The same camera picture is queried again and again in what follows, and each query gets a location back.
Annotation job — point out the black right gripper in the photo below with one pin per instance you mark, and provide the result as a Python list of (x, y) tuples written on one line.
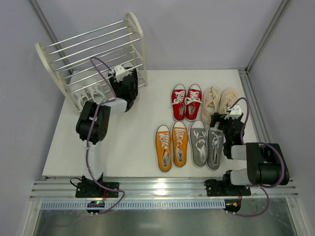
[(227, 122)]

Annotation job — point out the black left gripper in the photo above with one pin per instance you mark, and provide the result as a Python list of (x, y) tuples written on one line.
[(125, 80)]

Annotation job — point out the black canvas sneaker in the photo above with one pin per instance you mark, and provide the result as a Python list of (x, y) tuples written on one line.
[(127, 67), (136, 79)]

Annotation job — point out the white sneaker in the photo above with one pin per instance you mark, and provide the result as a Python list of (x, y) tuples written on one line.
[(95, 90), (79, 97)]

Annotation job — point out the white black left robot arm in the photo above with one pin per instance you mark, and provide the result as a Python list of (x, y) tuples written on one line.
[(92, 124)]

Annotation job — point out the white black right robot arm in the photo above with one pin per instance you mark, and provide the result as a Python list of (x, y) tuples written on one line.
[(265, 164)]

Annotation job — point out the cream metal shoe shelf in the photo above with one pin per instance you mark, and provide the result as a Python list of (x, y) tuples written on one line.
[(99, 49)]

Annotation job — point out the beige left lace sneaker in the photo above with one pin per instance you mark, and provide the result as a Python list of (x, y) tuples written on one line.
[(210, 106)]

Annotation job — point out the beige lace sneaker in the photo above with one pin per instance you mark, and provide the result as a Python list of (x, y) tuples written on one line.
[(210, 106), (228, 98)]

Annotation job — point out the beige right lace sneaker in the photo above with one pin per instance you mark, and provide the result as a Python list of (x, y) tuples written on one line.
[(228, 98)]

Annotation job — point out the grey left canvas sneaker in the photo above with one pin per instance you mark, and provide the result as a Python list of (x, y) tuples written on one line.
[(199, 143)]

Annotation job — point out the grey canvas sneaker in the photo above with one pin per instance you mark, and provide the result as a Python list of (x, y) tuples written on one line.
[(199, 143), (215, 148)]

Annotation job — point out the red right canvas sneaker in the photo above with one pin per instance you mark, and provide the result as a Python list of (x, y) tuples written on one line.
[(193, 101)]

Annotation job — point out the red canvas sneaker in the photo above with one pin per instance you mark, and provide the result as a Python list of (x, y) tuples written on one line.
[(178, 102), (193, 101)]

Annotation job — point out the grey right canvas sneaker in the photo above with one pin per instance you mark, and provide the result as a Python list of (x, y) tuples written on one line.
[(215, 148)]

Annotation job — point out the orange right canvas sneaker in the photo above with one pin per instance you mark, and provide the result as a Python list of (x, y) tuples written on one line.
[(180, 143)]

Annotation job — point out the orange canvas sneaker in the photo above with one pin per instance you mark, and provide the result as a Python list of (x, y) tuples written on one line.
[(180, 143), (163, 148)]

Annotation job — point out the red left canvas sneaker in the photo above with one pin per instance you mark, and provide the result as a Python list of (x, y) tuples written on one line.
[(178, 102)]

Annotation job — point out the orange left canvas sneaker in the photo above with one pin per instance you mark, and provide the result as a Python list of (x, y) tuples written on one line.
[(163, 148)]

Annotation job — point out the right controller board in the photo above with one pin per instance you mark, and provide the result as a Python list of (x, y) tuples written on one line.
[(232, 205)]

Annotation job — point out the controller board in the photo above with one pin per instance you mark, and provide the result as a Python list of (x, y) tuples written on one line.
[(95, 207), (232, 205)]

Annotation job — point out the left controller board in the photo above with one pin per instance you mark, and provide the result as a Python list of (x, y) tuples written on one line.
[(95, 207)]

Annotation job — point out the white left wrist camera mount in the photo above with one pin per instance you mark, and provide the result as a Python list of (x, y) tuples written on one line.
[(117, 77)]

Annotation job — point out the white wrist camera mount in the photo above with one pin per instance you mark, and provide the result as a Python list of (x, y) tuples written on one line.
[(117, 77), (234, 112)]

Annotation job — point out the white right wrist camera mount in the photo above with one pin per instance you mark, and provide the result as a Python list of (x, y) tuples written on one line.
[(234, 112)]

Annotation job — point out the aluminium right side rail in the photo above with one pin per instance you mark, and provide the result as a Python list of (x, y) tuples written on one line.
[(259, 125)]

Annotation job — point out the aluminium rail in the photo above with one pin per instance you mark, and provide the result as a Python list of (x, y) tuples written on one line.
[(259, 125), (140, 188)]

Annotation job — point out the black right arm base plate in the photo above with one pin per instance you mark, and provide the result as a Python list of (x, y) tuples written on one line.
[(219, 188)]

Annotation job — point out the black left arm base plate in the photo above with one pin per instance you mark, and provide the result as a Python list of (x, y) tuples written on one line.
[(92, 190)]

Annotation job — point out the aluminium left corner post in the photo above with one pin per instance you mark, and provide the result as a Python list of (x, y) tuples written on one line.
[(45, 24)]

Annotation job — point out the aluminium corner post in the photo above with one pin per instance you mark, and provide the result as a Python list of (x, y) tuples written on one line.
[(279, 13), (45, 24)]

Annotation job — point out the aluminium front rail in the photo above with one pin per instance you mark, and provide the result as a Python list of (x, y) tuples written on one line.
[(140, 188)]

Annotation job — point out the grey slotted cable duct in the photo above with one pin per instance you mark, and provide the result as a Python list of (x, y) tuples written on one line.
[(143, 204)]

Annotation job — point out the aluminium right corner post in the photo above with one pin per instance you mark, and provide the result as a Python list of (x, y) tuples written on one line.
[(279, 13)]

